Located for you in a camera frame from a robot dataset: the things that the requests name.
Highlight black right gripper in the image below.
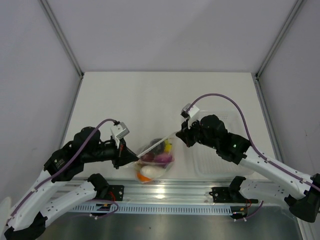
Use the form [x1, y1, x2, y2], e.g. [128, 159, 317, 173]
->
[176, 116, 219, 150]

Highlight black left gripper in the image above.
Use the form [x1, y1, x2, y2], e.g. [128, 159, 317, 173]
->
[83, 135, 139, 169]

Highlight yellow toy banana bunch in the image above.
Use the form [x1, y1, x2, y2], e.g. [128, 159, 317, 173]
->
[164, 139, 173, 154]

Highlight orange toy orange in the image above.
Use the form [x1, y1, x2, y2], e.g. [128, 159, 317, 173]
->
[136, 172, 152, 183]

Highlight dark purple toy plum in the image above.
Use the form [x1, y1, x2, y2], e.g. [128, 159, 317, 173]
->
[147, 138, 166, 155]

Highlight white toy radish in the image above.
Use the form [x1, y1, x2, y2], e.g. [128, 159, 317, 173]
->
[140, 165, 166, 179]

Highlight clear zip top bag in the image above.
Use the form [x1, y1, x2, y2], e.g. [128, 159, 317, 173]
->
[125, 132, 175, 184]

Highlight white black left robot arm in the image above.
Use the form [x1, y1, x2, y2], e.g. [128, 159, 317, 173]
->
[4, 121, 138, 240]

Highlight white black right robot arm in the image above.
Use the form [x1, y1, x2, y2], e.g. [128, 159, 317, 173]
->
[176, 112, 320, 223]

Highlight white perforated plastic basket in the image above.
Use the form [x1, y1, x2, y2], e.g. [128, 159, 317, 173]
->
[183, 110, 254, 179]

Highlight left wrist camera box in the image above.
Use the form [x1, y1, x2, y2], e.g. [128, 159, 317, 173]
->
[110, 122, 130, 149]

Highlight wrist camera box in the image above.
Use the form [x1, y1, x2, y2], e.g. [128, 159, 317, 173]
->
[180, 103, 200, 128]
[110, 122, 130, 149]

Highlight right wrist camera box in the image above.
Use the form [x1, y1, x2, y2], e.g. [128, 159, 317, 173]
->
[180, 103, 200, 128]

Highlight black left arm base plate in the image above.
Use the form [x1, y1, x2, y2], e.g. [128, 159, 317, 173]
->
[106, 185, 125, 202]

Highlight white slotted cable duct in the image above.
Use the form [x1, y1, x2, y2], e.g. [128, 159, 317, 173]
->
[69, 203, 233, 216]

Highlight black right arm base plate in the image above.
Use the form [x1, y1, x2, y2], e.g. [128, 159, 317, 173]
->
[208, 187, 259, 204]

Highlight silver aluminium front rail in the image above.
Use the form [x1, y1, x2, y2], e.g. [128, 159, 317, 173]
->
[49, 177, 306, 207]

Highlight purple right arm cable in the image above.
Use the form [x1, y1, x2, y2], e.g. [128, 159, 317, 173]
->
[187, 93, 320, 193]

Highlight right aluminium frame post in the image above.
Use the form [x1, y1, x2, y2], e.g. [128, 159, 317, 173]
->
[255, 0, 307, 81]

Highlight aluminium frame post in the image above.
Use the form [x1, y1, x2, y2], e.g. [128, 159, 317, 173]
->
[255, 0, 307, 81]
[38, 0, 84, 78]

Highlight left aluminium frame post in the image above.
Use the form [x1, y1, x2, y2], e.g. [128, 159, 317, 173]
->
[38, 0, 84, 78]

